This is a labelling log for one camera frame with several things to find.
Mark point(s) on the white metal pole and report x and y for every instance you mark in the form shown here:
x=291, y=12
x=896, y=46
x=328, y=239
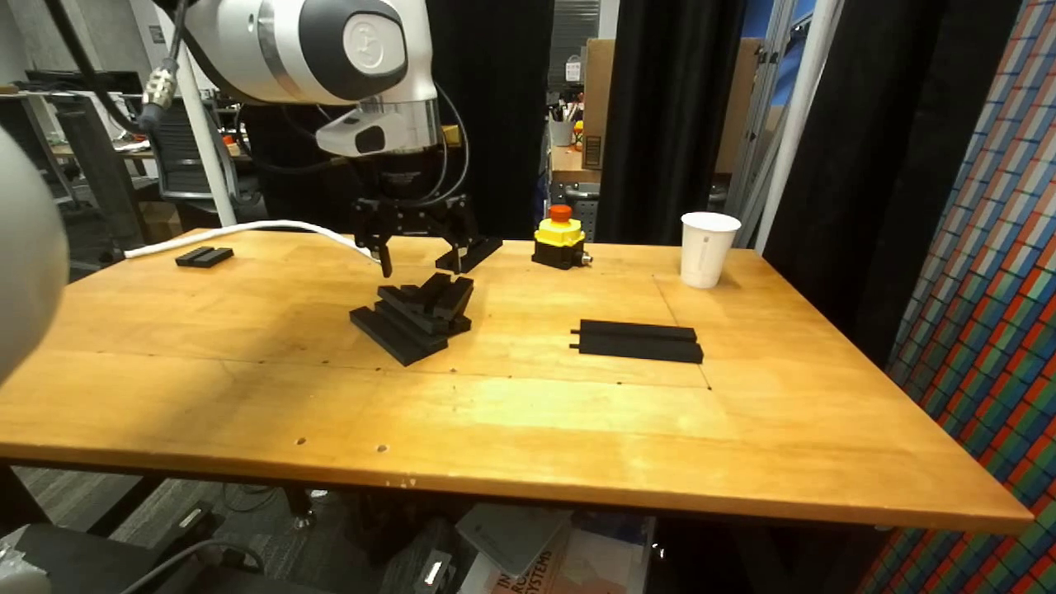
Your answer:
x=216, y=167

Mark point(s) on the white paper cup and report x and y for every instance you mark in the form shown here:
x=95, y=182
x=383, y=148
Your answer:
x=712, y=251

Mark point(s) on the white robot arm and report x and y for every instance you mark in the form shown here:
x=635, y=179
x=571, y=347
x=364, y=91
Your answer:
x=286, y=52

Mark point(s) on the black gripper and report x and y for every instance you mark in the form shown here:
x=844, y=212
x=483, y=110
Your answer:
x=412, y=195

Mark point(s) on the yellow emergency stop button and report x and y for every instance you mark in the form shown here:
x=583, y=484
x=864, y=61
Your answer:
x=560, y=234

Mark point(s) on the small black slotted block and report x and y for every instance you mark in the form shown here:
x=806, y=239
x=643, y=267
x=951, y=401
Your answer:
x=203, y=254

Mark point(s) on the black curtain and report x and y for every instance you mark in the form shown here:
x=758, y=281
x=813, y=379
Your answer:
x=891, y=167
x=671, y=110
x=496, y=110

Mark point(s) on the white vertical post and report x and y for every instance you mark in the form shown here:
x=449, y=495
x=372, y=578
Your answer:
x=797, y=110

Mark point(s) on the multicolour patterned backdrop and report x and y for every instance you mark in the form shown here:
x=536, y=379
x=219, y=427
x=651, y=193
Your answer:
x=990, y=330

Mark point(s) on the brown cardboard box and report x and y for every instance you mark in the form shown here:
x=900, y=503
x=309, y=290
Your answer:
x=599, y=101

